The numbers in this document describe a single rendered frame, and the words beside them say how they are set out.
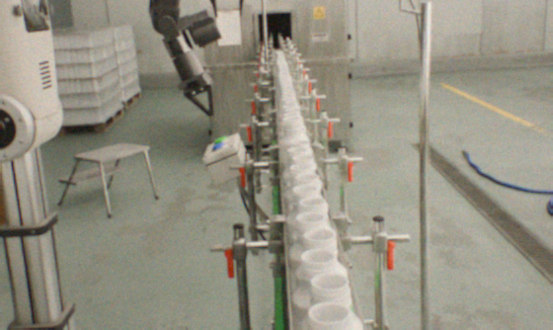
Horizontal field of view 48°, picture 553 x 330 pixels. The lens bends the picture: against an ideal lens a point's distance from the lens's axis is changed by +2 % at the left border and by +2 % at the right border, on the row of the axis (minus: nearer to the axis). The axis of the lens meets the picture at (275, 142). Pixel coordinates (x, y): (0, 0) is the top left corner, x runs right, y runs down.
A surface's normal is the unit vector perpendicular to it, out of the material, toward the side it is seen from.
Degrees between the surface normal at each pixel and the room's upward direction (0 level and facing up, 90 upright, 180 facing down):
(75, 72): 90
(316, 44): 90
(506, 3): 90
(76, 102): 91
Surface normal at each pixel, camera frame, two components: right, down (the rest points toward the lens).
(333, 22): 0.01, 0.23
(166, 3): 0.22, 0.60
